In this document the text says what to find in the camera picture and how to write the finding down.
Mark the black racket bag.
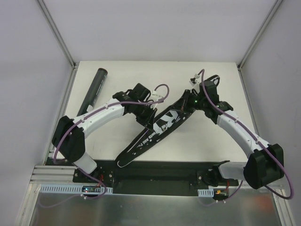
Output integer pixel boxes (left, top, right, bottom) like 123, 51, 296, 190
115, 74, 222, 169

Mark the black shuttlecock tube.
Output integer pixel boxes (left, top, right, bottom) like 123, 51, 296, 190
77, 68, 108, 116

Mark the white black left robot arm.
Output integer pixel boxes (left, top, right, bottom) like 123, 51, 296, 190
52, 83, 157, 183

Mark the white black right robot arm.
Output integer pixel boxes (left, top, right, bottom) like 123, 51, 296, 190
182, 76, 285, 189

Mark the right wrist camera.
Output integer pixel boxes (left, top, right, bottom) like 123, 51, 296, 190
189, 73, 200, 87

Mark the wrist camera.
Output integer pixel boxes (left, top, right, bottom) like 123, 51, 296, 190
189, 73, 200, 87
148, 90, 164, 102

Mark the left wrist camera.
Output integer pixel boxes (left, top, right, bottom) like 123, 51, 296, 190
148, 90, 164, 102

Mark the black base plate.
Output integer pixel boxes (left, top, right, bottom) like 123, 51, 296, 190
72, 161, 238, 196

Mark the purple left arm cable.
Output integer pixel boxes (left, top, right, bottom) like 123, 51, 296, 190
53, 83, 170, 200

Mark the aluminium frame rail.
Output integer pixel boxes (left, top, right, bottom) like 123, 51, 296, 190
30, 164, 285, 189

